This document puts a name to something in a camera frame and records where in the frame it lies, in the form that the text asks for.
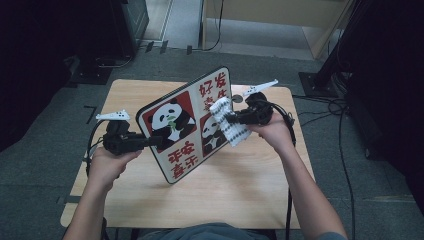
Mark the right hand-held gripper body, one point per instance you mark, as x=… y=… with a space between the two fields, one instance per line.
x=256 y=111

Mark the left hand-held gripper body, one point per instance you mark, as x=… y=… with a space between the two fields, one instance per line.
x=121 y=141

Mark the white patterned cloth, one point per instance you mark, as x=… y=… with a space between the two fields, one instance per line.
x=230 y=128

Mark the panda print board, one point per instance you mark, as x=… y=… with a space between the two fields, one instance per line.
x=180 y=140

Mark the person's left hand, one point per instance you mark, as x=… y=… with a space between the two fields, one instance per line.
x=106 y=166

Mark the person's right hand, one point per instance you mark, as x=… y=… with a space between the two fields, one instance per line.
x=276 y=133

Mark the black round table grommet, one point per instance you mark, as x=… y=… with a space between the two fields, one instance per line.
x=238 y=98

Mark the black metal stand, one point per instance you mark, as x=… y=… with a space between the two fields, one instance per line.
x=316 y=85

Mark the black stand base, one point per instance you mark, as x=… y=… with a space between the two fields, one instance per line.
x=90 y=75

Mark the grey floor tape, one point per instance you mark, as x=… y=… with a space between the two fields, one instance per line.
x=66 y=200

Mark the black tape strip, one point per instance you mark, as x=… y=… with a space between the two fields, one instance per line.
x=189 y=50
x=149 y=46
x=163 y=46

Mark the beige wooden cabinet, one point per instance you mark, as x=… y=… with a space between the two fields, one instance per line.
x=276 y=11

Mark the person's grey-blue shirt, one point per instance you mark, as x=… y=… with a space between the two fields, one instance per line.
x=206 y=232

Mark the dark cabinet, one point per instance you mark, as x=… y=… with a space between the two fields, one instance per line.
x=136 y=20

